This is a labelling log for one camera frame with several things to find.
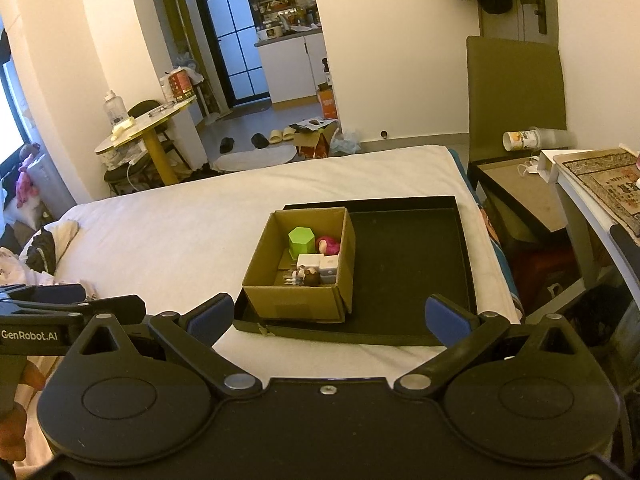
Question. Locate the brown figurine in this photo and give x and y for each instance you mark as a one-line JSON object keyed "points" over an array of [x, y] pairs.
{"points": [[310, 277]]}

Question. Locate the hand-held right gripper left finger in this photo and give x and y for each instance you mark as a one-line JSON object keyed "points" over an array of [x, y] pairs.
{"points": [[212, 315]]}

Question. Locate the green hexagonal box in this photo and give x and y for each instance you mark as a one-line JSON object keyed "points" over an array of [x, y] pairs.
{"points": [[301, 240]]}

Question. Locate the cream object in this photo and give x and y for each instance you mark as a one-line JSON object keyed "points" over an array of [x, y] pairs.
{"points": [[122, 127]]}

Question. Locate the clear plastic cups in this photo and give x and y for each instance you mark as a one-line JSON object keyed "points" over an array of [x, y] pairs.
{"points": [[557, 137]]}

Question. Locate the beige slipper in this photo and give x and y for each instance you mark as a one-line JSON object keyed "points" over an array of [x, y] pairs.
{"points": [[275, 136], [289, 133]]}

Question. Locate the red box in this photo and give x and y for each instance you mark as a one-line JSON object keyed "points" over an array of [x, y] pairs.
{"points": [[180, 85]]}

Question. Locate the pink plush toy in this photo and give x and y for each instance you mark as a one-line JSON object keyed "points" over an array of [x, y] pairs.
{"points": [[25, 175]]}

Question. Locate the clear plastic bag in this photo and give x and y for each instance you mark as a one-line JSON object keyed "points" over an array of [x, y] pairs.
{"points": [[345, 142]]}

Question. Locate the white floor mat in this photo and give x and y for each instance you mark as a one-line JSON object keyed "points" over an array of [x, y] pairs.
{"points": [[250, 157]]}

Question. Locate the white plastic bag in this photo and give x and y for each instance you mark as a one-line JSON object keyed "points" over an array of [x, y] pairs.
{"points": [[190, 67]]}

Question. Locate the black shoe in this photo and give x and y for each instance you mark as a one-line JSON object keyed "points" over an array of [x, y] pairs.
{"points": [[259, 141], [226, 145]]}

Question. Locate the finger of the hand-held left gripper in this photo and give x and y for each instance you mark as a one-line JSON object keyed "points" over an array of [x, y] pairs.
{"points": [[45, 292], [122, 306]]}

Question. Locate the black tray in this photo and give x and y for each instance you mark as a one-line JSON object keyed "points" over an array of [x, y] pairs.
{"points": [[410, 270]]}

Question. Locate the small white box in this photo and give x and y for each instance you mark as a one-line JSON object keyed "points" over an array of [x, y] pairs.
{"points": [[547, 165]]}

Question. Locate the black round chair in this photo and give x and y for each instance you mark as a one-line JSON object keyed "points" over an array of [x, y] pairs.
{"points": [[140, 108]]}

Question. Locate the white laundry basket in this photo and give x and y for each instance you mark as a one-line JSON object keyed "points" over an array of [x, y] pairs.
{"points": [[52, 185]]}

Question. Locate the kitchen shelf with jars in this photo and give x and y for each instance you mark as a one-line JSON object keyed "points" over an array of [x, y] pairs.
{"points": [[285, 2]]}

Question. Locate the pink figurine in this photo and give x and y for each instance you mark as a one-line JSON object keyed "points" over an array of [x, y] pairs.
{"points": [[327, 245]]}

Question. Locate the patterned board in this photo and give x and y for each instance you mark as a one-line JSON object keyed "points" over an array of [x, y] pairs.
{"points": [[605, 175]]}

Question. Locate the black and white cloth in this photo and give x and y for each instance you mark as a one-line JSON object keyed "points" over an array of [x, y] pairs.
{"points": [[42, 252]]}

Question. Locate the white table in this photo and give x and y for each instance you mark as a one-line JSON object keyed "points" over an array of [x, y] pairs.
{"points": [[592, 240]]}

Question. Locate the round table with yellow leg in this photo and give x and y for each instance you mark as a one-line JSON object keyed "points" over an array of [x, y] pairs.
{"points": [[150, 120]]}

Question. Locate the orange box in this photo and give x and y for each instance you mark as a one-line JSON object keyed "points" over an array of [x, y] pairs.
{"points": [[327, 102]]}

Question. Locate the dark bottle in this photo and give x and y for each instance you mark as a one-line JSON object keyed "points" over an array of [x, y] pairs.
{"points": [[326, 72]]}

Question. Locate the grey and white square toy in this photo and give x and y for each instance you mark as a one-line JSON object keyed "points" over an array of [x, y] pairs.
{"points": [[330, 267]]}

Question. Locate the olive high-back chair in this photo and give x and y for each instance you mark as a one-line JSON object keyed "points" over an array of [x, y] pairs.
{"points": [[515, 95]]}

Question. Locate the white and yellow paper cup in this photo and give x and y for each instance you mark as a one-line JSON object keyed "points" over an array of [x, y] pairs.
{"points": [[520, 140]]}

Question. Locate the white bed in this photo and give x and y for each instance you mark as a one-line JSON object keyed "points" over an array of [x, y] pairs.
{"points": [[175, 240]]}

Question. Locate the person's left hand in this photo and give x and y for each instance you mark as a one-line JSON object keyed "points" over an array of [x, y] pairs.
{"points": [[32, 376]]}

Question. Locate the colourful patterned bedsheet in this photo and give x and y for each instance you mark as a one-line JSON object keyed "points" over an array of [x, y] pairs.
{"points": [[492, 230]]}

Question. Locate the white kitchen cabinet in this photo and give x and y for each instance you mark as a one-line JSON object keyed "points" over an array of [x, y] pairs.
{"points": [[290, 67]]}

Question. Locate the white face mask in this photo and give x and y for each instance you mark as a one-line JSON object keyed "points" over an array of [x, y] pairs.
{"points": [[527, 167]]}

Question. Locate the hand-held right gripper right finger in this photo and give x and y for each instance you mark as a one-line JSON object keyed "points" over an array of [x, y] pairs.
{"points": [[445, 320]]}

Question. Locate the brown cardboard box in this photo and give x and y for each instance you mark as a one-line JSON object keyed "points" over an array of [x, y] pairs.
{"points": [[290, 305]]}

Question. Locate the open cardboard box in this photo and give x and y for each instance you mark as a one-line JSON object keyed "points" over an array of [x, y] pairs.
{"points": [[312, 137]]}

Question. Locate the white rice cooker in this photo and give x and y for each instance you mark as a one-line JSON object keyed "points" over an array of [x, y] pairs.
{"points": [[270, 31]]}

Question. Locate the dark stool with clutter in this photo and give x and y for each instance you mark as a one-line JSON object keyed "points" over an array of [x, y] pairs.
{"points": [[120, 160]]}

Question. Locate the white cube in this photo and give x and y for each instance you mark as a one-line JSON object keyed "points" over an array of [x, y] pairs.
{"points": [[310, 261]]}

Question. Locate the glass panel door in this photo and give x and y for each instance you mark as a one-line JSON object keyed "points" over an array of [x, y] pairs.
{"points": [[235, 30]]}

